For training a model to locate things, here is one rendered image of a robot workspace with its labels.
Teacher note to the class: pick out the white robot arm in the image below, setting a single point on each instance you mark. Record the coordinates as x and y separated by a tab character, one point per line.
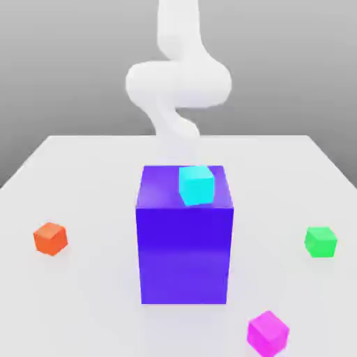
178	81

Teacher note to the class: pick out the small cyan cube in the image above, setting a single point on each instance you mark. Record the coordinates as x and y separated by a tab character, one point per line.
196	186

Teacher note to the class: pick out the small orange cube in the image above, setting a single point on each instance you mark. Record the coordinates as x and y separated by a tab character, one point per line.
50	239

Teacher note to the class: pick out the small green cube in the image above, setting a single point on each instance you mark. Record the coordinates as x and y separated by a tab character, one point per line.
320	242

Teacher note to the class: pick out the small magenta cube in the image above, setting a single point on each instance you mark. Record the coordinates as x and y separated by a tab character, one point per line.
267	333

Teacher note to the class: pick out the large purple box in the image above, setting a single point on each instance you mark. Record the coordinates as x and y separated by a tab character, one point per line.
184	251

